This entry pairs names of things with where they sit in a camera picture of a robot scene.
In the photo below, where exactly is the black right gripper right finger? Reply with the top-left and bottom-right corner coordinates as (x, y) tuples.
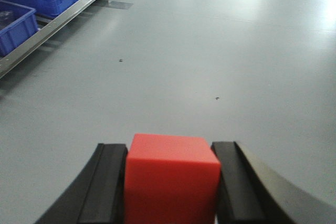
(211, 142), (335, 223)

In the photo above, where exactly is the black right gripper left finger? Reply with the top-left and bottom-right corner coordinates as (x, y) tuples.
(36, 143), (128, 223)

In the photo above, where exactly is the red cube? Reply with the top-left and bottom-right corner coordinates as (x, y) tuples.
(124, 133), (221, 223)

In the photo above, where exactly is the blue floor crate near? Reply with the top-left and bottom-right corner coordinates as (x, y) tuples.
(1, 0), (38, 57)

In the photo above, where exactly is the steel floor rack frame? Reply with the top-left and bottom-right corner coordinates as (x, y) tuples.
(1, 0), (96, 78)

